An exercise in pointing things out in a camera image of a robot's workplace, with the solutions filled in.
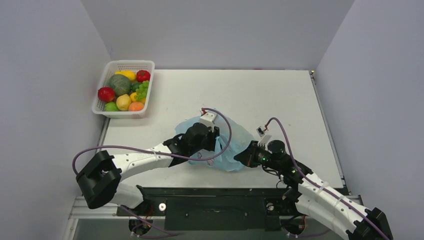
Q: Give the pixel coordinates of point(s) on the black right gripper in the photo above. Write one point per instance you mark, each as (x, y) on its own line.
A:
(247, 153)

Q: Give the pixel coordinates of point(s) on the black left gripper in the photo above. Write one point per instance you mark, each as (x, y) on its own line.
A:
(211, 147)

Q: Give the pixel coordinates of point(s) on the light blue printed plastic bag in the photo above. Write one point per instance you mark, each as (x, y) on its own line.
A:
(237, 137)

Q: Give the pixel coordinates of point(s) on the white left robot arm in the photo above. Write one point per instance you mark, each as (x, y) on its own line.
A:
(101, 179)

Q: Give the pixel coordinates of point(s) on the orange fake peach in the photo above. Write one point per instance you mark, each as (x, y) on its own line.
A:
(136, 106)

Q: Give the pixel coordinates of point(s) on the green fake grapes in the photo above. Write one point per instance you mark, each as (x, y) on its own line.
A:
(142, 90)

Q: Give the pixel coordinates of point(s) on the dark green fake avocado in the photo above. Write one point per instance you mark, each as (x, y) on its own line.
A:
(135, 86)

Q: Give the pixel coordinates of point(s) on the red fake tomato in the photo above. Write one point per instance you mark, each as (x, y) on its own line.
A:
(143, 75)

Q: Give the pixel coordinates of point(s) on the yellow fake lemon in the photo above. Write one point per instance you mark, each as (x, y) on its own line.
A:
(123, 102)

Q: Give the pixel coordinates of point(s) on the green fake melon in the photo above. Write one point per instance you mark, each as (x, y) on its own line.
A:
(120, 84)

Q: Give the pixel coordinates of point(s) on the green fake lime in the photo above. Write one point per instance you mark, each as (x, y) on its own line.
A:
(111, 107)

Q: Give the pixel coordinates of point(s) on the red fake apple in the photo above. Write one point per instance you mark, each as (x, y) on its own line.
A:
(106, 94)

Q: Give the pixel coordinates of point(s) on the white plastic basket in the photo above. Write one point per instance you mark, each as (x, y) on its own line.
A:
(97, 106)

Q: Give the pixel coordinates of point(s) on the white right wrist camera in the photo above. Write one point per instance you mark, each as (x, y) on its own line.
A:
(264, 136)

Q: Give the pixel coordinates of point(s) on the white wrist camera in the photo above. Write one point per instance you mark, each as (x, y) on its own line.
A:
(264, 136)
(208, 119)

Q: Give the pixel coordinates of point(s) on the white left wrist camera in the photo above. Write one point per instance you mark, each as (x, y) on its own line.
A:
(208, 119)

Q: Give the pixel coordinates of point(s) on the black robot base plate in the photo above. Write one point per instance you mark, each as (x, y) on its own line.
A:
(217, 209)

